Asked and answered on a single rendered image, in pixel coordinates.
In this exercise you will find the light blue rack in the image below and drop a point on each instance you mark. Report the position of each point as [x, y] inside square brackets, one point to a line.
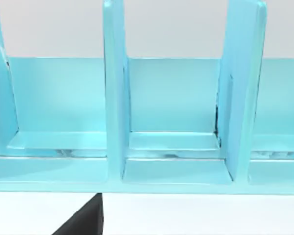
[161, 110]

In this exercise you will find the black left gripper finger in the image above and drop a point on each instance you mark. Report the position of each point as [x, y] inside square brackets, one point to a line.
[88, 218]

